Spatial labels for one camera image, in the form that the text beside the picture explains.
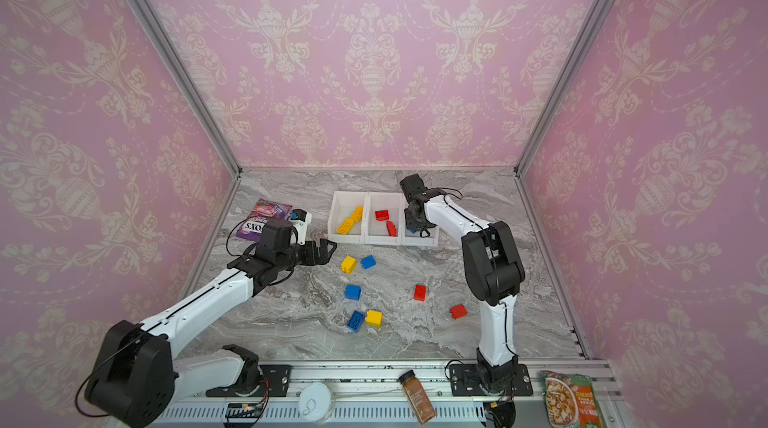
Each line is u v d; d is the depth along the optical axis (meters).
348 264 0.92
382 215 1.05
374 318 0.83
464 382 0.73
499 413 0.75
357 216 1.03
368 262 0.95
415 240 0.96
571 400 0.71
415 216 0.76
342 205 1.09
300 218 0.76
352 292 0.90
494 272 0.52
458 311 0.86
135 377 0.40
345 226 1.02
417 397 0.68
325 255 0.78
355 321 0.83
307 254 0.76
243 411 0.73
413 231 1.02
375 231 1.02
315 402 0.67
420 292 0.87
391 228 1.01
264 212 1.05
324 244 0.78
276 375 0.75
